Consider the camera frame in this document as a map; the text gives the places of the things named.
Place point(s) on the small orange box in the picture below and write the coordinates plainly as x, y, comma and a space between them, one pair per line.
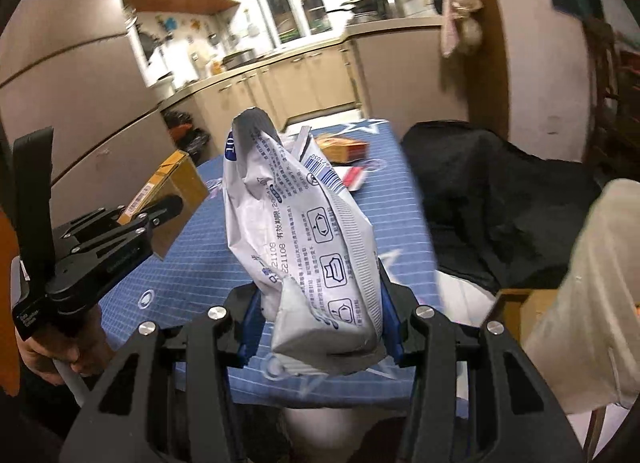
342, 148

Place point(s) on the black cloth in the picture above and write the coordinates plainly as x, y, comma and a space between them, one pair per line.
500, 203

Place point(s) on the open brown cardboard box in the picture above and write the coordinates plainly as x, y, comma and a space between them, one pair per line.
530, 313

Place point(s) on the beige refrigerator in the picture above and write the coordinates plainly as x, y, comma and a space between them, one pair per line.
75, 68

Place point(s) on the hanging plastic bags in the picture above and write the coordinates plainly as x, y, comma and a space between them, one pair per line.
457, 18

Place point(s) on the black garbage bags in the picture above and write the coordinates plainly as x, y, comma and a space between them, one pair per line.
187, 135

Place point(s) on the person's left hand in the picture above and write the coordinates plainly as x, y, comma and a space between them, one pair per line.
85, 353

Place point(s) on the white round plastic bin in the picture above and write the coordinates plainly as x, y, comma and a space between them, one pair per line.
595, 293

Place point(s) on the black frying pan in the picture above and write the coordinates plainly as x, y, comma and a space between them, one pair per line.
357, 5

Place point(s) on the yellow brown cardboard box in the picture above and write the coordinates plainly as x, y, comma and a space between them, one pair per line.
185, 183

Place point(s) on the wooden chair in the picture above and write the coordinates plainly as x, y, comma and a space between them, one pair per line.
612, 93

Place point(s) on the white blue-print plastic package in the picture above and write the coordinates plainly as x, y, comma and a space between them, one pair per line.
310, 253

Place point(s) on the beige kitchen cabinets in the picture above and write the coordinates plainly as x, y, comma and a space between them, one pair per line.
300, 78

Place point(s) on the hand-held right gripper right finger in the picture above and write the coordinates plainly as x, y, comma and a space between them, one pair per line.
392, 328

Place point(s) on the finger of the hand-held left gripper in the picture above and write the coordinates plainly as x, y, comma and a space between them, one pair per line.
155, 215

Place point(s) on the small red white box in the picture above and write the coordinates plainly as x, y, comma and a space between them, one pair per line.
362, 177

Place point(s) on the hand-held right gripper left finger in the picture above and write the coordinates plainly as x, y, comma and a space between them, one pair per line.
250, 323

